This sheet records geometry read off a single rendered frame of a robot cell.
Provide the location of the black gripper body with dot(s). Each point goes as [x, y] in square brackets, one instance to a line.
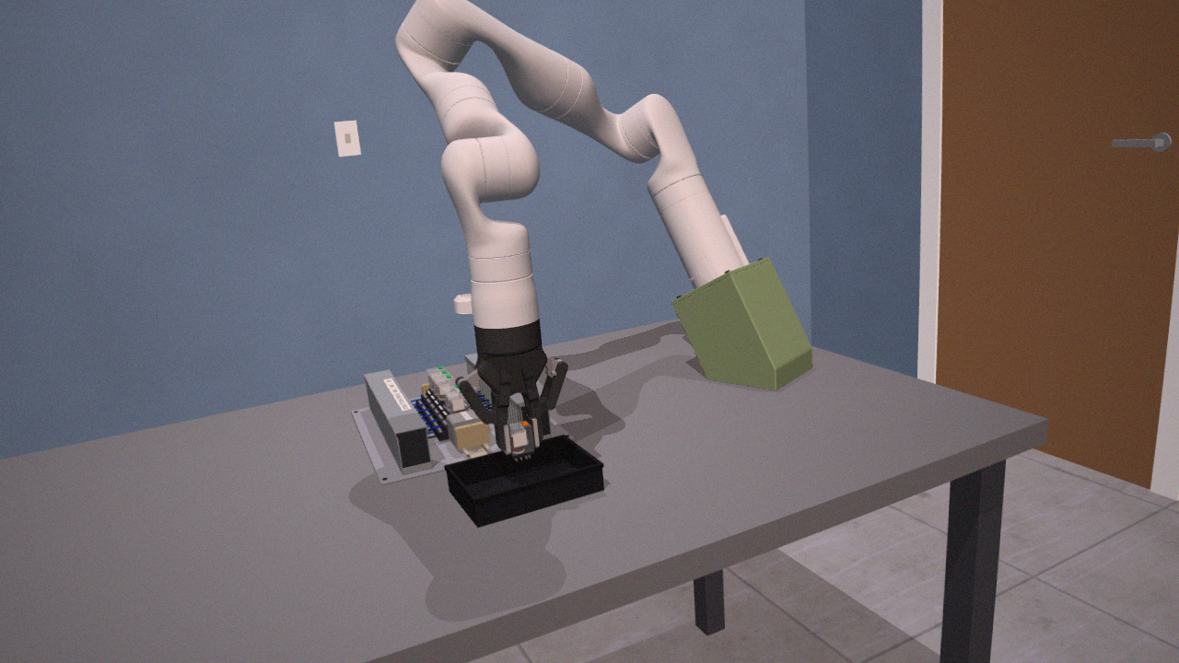
[503, 348]

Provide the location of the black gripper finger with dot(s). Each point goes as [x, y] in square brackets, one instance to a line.
[469, 387]
[535, 405]

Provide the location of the grey relay panel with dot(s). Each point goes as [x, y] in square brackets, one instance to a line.
[398, 446]

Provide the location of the black rectangular tray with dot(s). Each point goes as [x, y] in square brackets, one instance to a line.
[565, 472]

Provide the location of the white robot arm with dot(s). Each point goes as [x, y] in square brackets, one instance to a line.
[434, 38]

